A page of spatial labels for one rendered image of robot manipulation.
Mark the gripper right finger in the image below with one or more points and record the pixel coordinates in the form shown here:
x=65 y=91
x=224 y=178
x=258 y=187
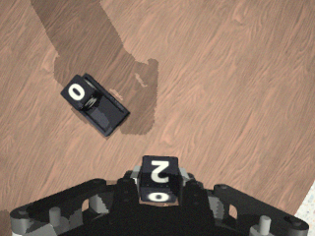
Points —
x=254 y=217

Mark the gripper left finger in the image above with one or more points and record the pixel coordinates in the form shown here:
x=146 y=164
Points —
x=61 y=212

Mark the black number cube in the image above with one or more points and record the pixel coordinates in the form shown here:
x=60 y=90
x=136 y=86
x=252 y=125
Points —
x=81 y=94
x=159 y=179

